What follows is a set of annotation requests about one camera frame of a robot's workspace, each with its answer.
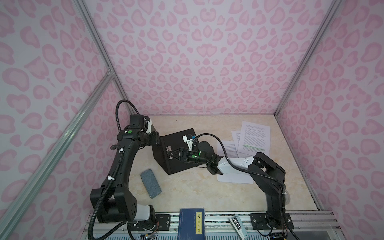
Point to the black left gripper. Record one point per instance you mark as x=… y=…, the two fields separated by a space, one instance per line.
x=155 y=138

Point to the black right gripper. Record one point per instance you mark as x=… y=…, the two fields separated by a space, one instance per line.
x=184 y=153

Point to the teal folder with black inside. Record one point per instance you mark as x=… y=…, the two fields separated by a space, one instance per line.
x=171 y=143

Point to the printed paper sheet top highlighted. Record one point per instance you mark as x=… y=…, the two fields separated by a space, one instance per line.
x=254 y=138

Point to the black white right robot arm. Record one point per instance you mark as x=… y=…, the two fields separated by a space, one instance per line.
x=268 y=175

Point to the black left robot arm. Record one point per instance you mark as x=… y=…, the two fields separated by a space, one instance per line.
x=113 y=202

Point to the grey sponge eraser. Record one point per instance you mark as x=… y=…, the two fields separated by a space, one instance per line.
x=151 y=184

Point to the printed paper sheet bottom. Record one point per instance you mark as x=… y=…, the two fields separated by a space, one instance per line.
x=230 y=174

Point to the blue book yellow label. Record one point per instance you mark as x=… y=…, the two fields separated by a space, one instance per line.
x=191 y=224

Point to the white tape roll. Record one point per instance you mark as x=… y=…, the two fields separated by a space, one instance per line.
x=286 y=196

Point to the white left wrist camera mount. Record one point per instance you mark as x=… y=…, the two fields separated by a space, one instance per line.
x=190 y=141

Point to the white clip on rail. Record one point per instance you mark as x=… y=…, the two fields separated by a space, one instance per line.
x=238 y=226

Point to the aluminium frame post left rear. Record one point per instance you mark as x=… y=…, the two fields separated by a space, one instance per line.
x=91 y=27

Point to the aluminium frame post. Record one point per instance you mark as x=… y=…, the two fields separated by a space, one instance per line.
x=91 y=27
x=329 y=17

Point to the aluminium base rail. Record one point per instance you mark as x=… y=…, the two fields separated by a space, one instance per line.
x=307 y=225

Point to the aluminium diagonal frame bar left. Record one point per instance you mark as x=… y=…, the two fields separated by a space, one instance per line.
x=21 y=204

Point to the aluminium frame post right rear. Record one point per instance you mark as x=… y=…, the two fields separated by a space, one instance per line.
x=329 y=17

